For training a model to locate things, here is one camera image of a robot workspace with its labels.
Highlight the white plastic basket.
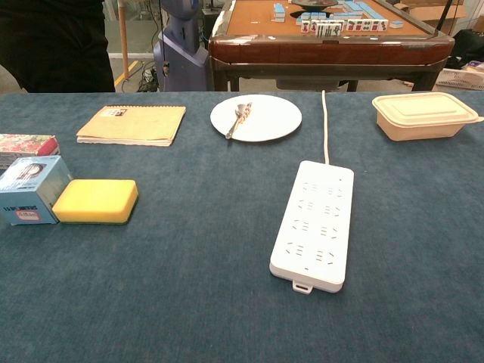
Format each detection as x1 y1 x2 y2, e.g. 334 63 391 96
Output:
435 67 484 92

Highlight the person in black clothes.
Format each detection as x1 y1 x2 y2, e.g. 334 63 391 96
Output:
0 0 116 94

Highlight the light blue cardboard box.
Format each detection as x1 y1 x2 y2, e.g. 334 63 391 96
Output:
0 154 73 227

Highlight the brown kraft paper notebook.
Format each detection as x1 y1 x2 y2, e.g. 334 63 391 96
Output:
76 105 187 147

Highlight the brown mahjong table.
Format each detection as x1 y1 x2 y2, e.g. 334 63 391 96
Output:
207 0 456 93

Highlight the white power strip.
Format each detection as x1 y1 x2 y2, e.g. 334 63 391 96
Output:
268 160 355 295

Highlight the silver metal spoon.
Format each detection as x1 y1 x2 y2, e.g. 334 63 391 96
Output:
225 102 253 140

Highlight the dark round dice tray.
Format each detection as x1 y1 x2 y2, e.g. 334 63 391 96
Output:
290 0 338 11

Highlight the yellow sponge with green base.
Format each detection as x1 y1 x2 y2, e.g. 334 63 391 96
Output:
51 178 139 226

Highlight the wooden pole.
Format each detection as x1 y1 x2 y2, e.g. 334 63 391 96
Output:
117 0 130 81

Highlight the beige lidded food container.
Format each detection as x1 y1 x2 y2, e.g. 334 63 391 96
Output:
371 92 484 142

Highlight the white round plate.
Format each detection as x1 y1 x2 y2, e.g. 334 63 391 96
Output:
209 95 303 143

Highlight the red floral printed box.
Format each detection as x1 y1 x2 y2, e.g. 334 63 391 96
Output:
0 133 61 175

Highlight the purple robot base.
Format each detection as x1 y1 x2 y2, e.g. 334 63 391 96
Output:
153 0 211 93

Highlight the blue table cloth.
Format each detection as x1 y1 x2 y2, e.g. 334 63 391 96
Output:
0 91 484 363

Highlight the row of standing mahjong tiles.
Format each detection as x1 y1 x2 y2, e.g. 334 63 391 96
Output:
300 18 389 37

